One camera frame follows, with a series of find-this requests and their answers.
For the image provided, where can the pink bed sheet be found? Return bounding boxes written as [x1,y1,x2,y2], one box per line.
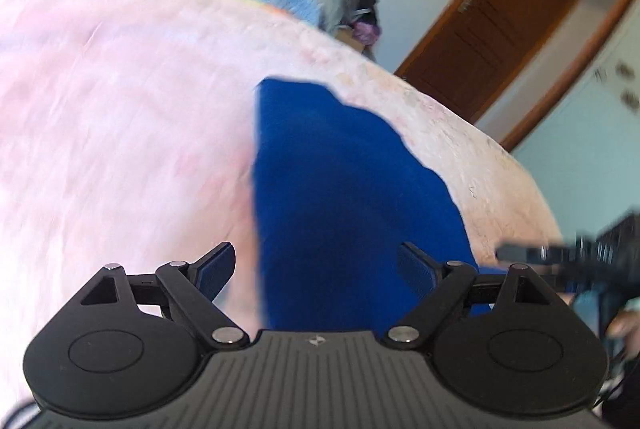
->
[0,0,567,392]

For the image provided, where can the wooden door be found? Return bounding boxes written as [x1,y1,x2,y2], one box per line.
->
[394,0,591,124]

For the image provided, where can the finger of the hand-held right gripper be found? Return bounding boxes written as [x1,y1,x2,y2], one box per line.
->
[496,245,577,266]

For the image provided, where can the blue garment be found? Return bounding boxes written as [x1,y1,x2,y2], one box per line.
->
[250,78,493,335]

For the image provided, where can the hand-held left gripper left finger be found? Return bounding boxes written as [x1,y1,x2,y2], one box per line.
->
[77,241,251,351]

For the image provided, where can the purple cloth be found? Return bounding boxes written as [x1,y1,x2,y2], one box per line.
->
[351,21,379,46]

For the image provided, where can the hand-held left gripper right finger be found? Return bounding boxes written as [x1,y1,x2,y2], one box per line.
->
[384,241,560,351]

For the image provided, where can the person's right hand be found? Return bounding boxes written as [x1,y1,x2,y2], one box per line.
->
[611,311,640,339]

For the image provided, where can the wooden door frame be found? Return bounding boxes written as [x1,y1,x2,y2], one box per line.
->
[500,0,640,152]

